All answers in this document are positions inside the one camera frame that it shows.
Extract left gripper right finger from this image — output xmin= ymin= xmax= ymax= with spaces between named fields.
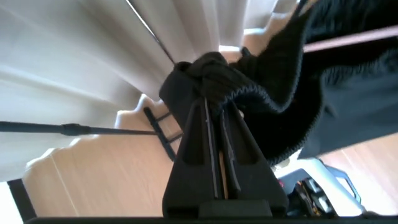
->
xmin=220 ymin=102 xmax=289 ymax=218

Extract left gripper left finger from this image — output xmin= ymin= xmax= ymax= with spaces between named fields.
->
xmin=162 ymin=98 xmax=219 ymax=218

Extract black shorts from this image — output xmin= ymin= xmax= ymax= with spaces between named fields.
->
xmin=159 ymin=0 xmax=398 ymax=167

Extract pink clothes hanger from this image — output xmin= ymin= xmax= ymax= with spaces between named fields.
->
xmin=303 ymin=24 xmax=398 ymax=53

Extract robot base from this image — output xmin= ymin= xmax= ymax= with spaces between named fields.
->
xmin=277 ymin=157 xmax=382 ymax=218

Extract black clothes rack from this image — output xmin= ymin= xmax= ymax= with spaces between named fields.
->
xmin=0 ymin=107 xmax=184 ymax=162

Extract beige curtain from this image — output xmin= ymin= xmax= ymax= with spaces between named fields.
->
xmin=0 ymin=0 xmax=296 ymax=183

